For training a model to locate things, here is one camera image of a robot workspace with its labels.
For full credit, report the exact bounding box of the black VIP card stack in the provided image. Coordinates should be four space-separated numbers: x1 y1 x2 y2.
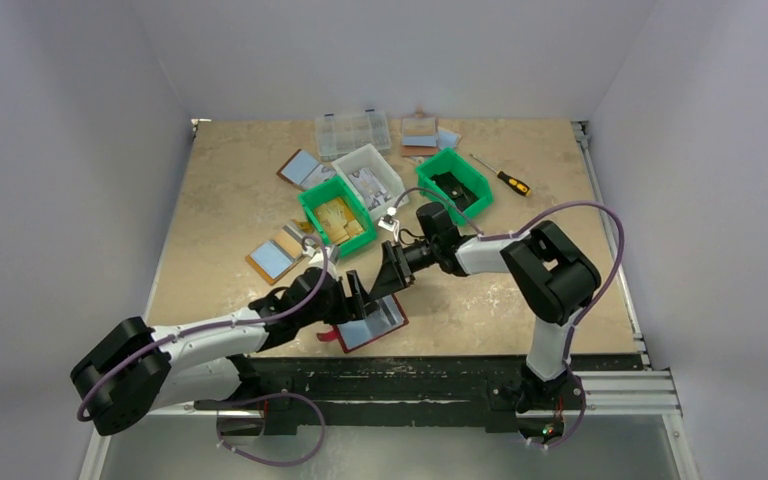
433 172 478 212

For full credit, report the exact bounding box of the green bin with black cards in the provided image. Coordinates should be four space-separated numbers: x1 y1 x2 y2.
415 148 494 226

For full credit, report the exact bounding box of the brown open card holder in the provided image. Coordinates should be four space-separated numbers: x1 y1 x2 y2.
276 149 336 191

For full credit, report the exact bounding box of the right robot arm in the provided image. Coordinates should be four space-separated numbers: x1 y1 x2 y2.
369 202 601 407

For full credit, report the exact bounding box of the white plastic bin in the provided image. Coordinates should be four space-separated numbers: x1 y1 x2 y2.
331 144 405 223

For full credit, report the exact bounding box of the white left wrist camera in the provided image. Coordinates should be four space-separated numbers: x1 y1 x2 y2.
304 245 340 280

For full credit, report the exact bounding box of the yellow black screwdriver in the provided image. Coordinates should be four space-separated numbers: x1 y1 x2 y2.
470 153 532 197

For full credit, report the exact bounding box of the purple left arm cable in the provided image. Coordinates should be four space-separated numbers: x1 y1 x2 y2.
76 235 327 468

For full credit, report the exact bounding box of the silver VIP card stack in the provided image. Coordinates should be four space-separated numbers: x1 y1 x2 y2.
348 167 393 211

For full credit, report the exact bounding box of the aluminium frame rail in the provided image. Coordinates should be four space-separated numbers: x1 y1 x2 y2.
516 369 682 419

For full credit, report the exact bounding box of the green bin with gold cards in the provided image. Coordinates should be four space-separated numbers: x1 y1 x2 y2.
298 176 377 257

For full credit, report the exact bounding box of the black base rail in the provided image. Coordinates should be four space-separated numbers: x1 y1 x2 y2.
185 354 644 435

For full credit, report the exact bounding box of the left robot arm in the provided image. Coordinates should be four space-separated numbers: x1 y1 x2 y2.
69 266 386 436

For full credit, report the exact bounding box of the tan open card holder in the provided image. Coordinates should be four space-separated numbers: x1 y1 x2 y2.
245 219 319 286

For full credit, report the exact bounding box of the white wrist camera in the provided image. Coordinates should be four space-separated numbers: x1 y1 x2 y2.
304 245 340 280
377 207 401 242

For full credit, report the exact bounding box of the clear compartment organizer box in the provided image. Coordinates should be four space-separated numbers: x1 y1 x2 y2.
314 109 392 162

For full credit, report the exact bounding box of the red card holder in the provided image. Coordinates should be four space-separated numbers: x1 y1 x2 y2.
316 295 409 354

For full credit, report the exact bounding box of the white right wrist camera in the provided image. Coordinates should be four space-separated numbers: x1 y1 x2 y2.
377 207 401 242

